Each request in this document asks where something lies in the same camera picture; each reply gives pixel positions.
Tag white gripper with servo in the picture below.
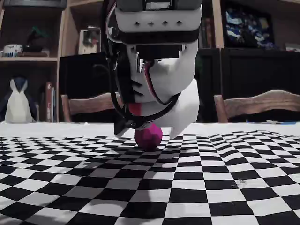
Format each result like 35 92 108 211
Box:
114 43 200 139

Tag pink faceted ball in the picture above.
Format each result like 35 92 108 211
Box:
134 123 163 150

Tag brown wooden chair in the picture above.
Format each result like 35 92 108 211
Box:
61 92 125 123
213 90 300 123

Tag checkered white paper sheet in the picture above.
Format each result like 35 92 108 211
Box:
0 121 300 225

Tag row of upright brown books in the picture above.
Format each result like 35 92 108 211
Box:
201 17 215 49

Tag wide light wooden bookshelf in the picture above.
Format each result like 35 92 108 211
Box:
63 0 300 123

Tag black low cabinet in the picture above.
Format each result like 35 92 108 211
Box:
58 48 300 122

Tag red upright books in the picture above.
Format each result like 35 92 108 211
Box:
44 82 59 122

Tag starry night picture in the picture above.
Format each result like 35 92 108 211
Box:
225 8 274 49

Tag blue tape strip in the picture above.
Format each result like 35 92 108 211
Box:
248 120 296 125

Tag narrow wooden bookshelf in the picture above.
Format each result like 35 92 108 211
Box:
0 0 66 123

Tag green bonsai model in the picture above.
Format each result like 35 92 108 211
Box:
23 25 51 53

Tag low-poly paper penguin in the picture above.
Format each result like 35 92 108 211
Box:
0 76 38 124

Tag stacked flat books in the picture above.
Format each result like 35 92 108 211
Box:
285 43 300 53

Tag white and blue mug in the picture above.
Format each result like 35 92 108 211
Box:
2 44 23 58

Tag white red servo wire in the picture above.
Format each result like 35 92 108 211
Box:
104 0 182 105

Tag white picture frame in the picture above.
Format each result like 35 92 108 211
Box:
78 28 101 55

